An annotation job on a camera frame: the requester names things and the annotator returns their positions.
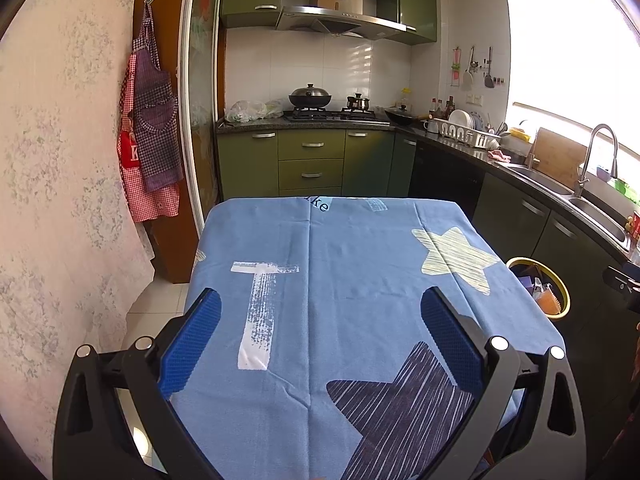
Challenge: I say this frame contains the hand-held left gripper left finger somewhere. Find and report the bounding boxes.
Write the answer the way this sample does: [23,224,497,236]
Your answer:
[54,287,223,480]

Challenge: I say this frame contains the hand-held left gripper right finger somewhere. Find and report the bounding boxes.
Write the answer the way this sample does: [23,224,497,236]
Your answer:
[420,287,587,480]

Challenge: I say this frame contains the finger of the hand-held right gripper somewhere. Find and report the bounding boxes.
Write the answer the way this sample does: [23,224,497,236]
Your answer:
[602,265,640,312]

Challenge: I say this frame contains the yellow-rimmed dark bin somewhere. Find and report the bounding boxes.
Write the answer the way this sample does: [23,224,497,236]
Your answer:
[505,256,571,322]

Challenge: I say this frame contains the steel double sink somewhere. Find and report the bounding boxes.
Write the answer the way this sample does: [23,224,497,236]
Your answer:
[507,162,632,251]

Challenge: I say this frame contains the steel kitchen faucet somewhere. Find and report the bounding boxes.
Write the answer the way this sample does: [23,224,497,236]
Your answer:
[574,123,620,198]

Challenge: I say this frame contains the blue printed tablecloth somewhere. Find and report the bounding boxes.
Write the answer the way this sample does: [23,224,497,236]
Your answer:
[165,196,566,480]

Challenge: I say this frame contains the wooden cutting board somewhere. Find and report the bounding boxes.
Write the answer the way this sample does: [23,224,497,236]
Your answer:
[532,127,588,188]

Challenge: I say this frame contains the red checkered apron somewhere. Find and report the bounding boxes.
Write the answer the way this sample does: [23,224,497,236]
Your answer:
[116,52,181,223]

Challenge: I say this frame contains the white dish rack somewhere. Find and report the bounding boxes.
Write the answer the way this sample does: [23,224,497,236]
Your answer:
[432,117,502,150]

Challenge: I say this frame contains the purple checkered apron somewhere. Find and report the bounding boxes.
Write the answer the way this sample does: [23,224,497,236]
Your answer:
[131,0,185,192]

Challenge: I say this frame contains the black kitchen countertop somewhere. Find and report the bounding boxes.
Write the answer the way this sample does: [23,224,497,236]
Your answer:
[215,115,640,266]

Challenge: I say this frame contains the green base cabinets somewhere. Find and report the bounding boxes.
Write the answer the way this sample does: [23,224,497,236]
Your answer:
[216,127,640,361]

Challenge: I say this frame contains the black pan with glass lid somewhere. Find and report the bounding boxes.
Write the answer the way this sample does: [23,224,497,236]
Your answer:
[384,105,417,127]

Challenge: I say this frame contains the row of condiment bottles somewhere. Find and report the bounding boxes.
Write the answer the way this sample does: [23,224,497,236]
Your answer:
[429,96,457,118]

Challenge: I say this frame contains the clear plastic bag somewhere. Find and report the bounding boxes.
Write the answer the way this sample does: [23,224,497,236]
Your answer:
[224,100,285,123]

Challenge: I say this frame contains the window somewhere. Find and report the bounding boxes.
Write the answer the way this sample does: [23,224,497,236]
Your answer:
[502,0,640,181]

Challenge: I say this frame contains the black gas stove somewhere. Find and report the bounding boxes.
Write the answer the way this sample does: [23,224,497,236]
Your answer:
[284,107,392,123]

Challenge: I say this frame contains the frosted glass sliding door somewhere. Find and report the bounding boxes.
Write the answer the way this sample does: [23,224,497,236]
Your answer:
[180,0,226,223]

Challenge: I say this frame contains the black lidded wok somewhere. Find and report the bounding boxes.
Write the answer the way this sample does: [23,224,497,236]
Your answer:
[288,83,332,109]

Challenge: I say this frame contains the steel range hood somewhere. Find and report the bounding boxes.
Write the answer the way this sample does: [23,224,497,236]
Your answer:
[275,5,418,41]

